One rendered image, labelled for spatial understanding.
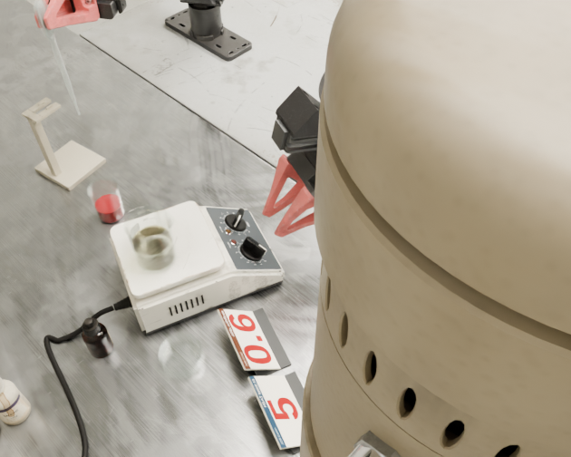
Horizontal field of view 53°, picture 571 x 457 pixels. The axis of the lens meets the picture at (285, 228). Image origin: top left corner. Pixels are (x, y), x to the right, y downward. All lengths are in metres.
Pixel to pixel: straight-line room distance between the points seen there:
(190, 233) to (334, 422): 0.60
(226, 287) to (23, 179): 0.42
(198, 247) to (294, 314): 0.15
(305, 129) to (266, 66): 0.59
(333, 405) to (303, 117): 0.45
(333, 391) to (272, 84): 0.98
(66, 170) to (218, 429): 0.50
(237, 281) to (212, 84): 0.49
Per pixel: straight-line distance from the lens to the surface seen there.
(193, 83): 1.13
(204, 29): 1.22
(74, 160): 1.01
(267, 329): 0.76
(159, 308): 0.73
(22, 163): 1.05
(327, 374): 0.16
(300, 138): 0.60
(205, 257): 0.72
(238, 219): 0.78
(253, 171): 0.94
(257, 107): 1.06
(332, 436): 0.18
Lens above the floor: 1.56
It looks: 50 degrees down
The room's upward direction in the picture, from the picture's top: straight up
